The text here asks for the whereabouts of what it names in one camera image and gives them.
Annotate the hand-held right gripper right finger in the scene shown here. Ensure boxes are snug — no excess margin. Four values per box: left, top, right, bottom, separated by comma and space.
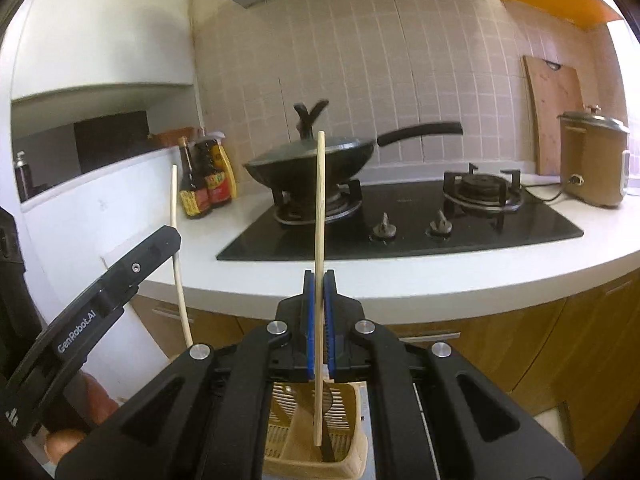
322, 270, 583, 480

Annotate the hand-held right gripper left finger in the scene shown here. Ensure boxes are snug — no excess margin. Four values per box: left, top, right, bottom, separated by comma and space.
52, 270, 317, 480

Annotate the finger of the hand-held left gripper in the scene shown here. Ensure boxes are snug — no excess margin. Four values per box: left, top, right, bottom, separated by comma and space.
90, 226, 182, 318

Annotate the wooden chopstick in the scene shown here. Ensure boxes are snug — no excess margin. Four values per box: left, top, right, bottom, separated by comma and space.
171, 164, 195, 350
313, 131, 327, 447

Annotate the yellow plastic utensil basket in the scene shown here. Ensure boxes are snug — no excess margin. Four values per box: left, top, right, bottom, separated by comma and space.
262, 381, 369, 480

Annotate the person's left hand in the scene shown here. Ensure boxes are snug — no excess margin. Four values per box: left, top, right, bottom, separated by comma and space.
44, 372, 121, 466

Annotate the slim dark soy sauce bottle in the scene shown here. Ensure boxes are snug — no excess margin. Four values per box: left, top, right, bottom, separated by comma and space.
178, 136, 211, 220

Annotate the large red label sauce bottle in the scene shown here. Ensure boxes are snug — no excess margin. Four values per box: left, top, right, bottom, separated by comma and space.
194, 135, 239, 209

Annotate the grey stove knob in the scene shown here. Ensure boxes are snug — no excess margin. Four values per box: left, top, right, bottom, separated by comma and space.
369, 212, 399, 241
426, 209, 455, 237

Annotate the black appliance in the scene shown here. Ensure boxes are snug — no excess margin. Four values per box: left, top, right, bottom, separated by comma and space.
74, 110, 151, 173

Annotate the brown wicker basket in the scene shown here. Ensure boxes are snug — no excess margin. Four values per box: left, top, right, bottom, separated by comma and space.
149, 127, 204, 150

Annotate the dark spray can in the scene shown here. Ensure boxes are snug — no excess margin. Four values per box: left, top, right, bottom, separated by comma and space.
14, 151, 32, 201

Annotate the black wok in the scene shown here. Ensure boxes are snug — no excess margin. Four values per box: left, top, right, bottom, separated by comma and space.
243, 121, 464, 196

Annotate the black glass gas stove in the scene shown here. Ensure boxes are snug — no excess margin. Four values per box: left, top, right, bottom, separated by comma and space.
216, 162, 585, 262

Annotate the brown rice cooker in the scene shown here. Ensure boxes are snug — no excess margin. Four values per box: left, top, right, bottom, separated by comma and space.
557, 105, 632, 208

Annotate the wooden cutting board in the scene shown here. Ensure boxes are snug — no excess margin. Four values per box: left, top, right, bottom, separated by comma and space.
522, 55, 586, 177

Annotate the wok lid with black handle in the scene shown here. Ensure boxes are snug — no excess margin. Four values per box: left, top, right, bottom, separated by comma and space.
246, 101, 374, 167

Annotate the black power cable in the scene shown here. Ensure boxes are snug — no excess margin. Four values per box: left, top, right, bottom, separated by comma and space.
520, 174, 587, 204

